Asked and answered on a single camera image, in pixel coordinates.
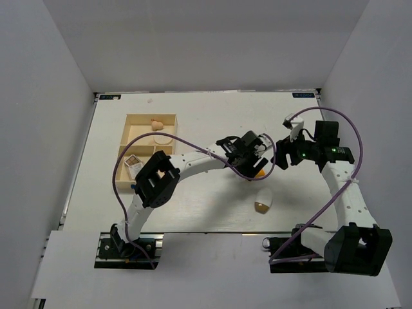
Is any orange sunscreen tube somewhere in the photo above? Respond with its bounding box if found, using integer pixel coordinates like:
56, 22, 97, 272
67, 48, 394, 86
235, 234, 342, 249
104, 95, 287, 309
247, 169, 267, 181

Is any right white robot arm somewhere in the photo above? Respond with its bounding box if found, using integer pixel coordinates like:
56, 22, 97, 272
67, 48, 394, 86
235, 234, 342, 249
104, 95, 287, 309
269, 117, 393, 277

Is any round white powder puff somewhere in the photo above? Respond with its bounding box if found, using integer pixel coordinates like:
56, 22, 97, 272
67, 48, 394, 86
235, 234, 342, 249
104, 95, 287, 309
153, 135, 173, 145

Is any nude tan eyeshadow palette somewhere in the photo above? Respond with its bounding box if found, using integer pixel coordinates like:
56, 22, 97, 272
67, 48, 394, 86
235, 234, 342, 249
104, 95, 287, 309
124, 154, 142, 167

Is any beige sponge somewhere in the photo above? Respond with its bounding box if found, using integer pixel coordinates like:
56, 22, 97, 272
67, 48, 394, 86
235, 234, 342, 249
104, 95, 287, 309
151, 120, 164, 131

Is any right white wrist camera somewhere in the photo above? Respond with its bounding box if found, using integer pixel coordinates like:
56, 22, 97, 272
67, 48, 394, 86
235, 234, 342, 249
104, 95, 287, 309
283, 114, 304, 142

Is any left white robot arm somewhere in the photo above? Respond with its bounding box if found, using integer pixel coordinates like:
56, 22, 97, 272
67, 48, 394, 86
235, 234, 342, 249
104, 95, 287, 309
110, 131, 276, 258

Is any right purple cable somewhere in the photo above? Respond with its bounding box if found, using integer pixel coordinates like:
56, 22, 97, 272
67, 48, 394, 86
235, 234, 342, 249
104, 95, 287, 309
268, 106, 364, 265

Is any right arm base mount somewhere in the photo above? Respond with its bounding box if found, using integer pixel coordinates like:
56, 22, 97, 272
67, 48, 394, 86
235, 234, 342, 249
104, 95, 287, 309
270, 224, 335, 274

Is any wooden compartment box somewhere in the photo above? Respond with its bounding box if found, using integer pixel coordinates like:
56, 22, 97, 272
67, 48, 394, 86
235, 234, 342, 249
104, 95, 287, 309
115, 114, 178, 191

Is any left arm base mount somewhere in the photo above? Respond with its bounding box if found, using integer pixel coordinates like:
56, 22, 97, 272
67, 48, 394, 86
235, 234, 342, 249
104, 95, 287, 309
94, 232, 163, 270

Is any colourful square eyeshadow palette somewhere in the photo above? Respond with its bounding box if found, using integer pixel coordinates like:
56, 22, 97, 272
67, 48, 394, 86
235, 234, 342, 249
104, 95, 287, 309
127, 162, 144, 180

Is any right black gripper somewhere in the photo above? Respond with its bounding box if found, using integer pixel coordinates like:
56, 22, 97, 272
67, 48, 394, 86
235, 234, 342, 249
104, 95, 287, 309
270, 127, 319, 170

